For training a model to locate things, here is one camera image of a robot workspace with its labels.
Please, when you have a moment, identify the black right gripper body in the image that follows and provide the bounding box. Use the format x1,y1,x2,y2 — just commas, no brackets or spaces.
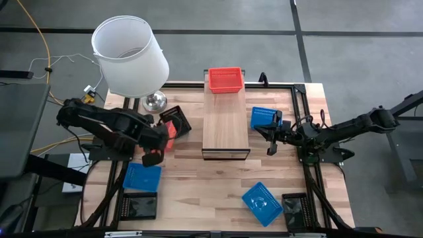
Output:
267,110,313,156

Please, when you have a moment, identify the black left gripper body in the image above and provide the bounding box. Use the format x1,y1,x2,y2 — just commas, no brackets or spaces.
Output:
137,124,170,167

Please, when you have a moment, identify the blue plastic basket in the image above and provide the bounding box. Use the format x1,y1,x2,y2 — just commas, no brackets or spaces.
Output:
122,161,163,193
241,181,284,228
250,106,284,130

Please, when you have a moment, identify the red plastic basket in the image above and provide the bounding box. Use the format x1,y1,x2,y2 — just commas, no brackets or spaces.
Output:
208,67,245,95
135,120,176,155

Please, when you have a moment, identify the black plastic basket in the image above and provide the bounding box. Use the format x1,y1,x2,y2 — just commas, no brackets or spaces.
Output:
159,105,192,138
119,192,158,221
282,192,311,233

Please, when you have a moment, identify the black table clamp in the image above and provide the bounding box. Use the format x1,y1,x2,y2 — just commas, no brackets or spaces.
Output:
258,71,270,88

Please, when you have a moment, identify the white shade silver table lamp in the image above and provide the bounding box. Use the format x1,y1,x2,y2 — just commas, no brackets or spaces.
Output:
91,15,171,114

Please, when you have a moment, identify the white paper sheet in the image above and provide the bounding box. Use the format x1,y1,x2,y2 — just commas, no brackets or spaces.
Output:
61,152,95,194

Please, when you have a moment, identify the black slanted beam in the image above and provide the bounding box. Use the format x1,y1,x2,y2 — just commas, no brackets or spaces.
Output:
24,153,87,186

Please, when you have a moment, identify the black metal stand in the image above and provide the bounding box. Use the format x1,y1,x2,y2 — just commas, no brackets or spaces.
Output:
365,89,423,194

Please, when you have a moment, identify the dark grey desk top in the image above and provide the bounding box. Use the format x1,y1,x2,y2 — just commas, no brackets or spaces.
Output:
0,82,51,182

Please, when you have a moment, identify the black flat floor bar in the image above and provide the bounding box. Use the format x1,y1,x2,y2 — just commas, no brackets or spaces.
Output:
0,69,34,80

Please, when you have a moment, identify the wooden shelf with black frame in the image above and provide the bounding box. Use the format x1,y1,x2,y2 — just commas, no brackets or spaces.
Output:
201,69,251,161

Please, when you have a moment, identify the yellow cable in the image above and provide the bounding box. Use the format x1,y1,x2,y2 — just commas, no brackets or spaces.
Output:
16,0,64,106
30,137,95,155

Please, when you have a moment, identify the thin white cable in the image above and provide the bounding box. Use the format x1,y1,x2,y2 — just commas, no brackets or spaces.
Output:
28,53,104,91

